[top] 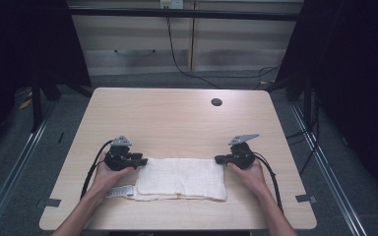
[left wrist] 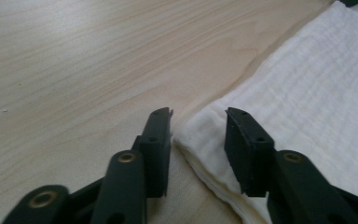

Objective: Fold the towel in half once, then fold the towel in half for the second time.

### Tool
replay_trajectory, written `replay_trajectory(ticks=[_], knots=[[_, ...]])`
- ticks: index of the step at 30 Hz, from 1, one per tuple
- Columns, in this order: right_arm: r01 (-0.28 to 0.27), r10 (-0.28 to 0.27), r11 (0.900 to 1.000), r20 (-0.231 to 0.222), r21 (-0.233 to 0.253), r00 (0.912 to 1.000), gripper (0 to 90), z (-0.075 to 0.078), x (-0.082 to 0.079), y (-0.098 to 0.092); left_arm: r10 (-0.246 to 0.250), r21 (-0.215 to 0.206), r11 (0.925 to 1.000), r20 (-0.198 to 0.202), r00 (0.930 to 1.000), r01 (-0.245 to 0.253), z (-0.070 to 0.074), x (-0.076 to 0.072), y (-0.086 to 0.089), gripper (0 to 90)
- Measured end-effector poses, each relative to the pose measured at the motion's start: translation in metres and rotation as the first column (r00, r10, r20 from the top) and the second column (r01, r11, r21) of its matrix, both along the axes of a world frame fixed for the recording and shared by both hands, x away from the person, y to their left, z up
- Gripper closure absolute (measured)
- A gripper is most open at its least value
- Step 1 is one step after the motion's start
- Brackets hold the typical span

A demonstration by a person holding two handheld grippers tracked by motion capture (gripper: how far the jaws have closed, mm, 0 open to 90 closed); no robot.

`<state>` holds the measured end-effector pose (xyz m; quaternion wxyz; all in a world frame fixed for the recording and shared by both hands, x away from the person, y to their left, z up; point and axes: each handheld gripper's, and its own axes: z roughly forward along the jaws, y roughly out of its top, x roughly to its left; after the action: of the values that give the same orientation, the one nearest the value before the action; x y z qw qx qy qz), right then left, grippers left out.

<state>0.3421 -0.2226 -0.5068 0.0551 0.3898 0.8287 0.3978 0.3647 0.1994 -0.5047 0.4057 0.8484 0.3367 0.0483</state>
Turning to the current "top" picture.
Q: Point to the white towel with label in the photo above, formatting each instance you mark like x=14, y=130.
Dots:
x=180, y=178

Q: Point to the person's left hand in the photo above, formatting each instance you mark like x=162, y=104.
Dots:
x=110, y=178

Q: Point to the black curtain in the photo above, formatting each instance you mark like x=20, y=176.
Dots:
x=23, y=46
x=357, y=82

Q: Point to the person's right hand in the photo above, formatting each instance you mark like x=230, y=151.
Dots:
x=251, y=178

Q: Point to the yellow floor tape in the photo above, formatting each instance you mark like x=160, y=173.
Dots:
x=25, y=104

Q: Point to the metal floor rail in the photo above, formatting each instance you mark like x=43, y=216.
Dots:
x=16, y=170
x=328, y=170

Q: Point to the black horizontal metal bar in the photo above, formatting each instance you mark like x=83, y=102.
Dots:
x=183, y=13

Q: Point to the white wall power outlet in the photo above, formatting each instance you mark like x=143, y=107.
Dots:
x=171, y=4

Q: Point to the grey tape strip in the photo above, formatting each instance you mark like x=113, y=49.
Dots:
x=50, y=203
x=306, y=198

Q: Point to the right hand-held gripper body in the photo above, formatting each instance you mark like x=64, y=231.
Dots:
x=242, y=154

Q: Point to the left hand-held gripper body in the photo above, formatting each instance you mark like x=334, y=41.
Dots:
x=119, y=155

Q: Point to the black metal stand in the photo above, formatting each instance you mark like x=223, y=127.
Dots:
x=306, y=101
x=36, y=105

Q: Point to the light wooden cabinet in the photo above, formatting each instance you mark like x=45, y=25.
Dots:
x=183, y=42

